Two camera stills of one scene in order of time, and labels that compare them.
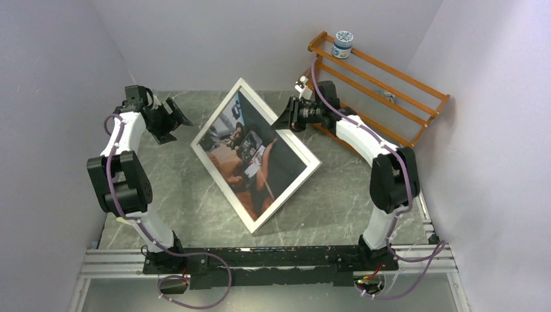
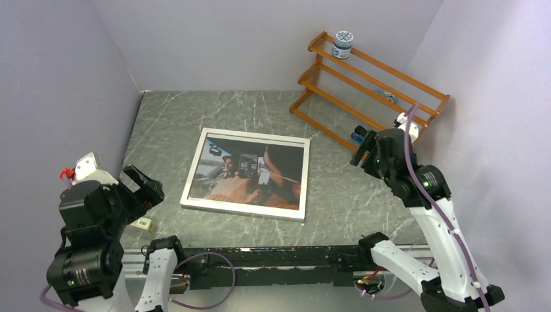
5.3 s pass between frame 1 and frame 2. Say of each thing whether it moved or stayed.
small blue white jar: stayed
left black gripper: moved
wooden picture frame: moved
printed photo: moved
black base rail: stayed
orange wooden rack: stayed
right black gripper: moved
